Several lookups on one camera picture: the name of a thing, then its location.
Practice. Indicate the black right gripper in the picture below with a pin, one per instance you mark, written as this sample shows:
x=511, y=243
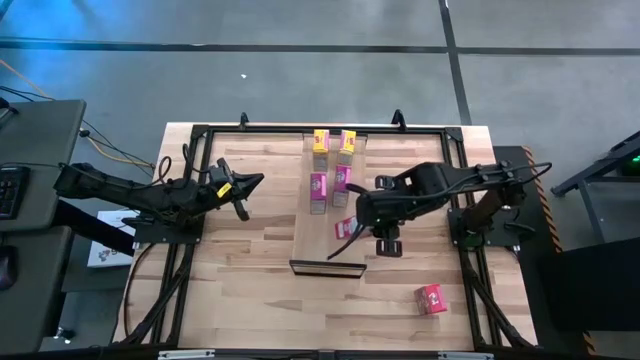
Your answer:
x=380, y=215

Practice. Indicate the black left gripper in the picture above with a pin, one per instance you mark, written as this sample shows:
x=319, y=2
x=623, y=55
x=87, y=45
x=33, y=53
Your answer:
x=220, y=175

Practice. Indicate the red cereal box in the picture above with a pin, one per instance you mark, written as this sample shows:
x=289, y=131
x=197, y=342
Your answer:
x=430, y=299
x=345, y=228

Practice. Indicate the pink cereal box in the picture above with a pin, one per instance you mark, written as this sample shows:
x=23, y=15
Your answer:
x=318, y=187
x=342, y=180

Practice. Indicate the yellow Corn Pops cereal box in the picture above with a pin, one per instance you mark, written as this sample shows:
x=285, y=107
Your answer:
x=320, y=142
x=347, y=142

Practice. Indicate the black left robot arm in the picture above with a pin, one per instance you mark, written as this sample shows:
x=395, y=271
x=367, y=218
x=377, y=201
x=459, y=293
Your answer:
x=125, y=192

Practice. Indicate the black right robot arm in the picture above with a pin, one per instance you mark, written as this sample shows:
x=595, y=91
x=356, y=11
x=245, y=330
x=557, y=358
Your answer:
x=460, y=175

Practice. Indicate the yellow tape label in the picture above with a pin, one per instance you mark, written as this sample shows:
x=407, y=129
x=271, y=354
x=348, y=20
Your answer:
x=224, y=190

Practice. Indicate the wooden tray board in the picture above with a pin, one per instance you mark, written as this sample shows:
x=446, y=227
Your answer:
x=312, y=240

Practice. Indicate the white printed box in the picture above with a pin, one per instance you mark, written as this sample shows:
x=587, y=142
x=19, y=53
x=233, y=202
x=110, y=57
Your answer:
x=107, y=255

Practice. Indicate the black desk leg beam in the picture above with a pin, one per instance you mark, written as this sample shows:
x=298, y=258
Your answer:
x=90, y=227

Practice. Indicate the black mat hazard stripe edge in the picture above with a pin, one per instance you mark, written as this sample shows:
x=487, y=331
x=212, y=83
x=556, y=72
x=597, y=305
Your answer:
x=507, y=152

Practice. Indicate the grey desk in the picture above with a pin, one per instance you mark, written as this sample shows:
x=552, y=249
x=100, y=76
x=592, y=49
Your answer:
x=45, y=150
x=35, y=300

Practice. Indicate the black keyboard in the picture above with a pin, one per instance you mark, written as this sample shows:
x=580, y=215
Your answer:
x=11, y=192

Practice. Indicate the large black box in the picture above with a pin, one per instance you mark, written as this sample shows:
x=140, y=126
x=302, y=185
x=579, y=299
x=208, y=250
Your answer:
x=590, y=285

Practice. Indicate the grey metal cart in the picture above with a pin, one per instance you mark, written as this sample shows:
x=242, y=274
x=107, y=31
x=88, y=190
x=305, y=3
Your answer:
x=615, y=210

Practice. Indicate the black device green light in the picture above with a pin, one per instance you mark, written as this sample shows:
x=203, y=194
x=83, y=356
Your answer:
x=632, y=165

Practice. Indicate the black frame clamp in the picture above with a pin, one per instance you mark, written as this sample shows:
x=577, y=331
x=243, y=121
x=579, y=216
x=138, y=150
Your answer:
x=244, y=121
x=398, y=120

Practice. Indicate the black aluminium table frame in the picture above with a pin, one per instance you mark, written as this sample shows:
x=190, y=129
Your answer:
x=425, y=130

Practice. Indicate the silver metal bracket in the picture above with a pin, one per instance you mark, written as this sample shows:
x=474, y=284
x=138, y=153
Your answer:
x=185, y=355
x=465, y=356

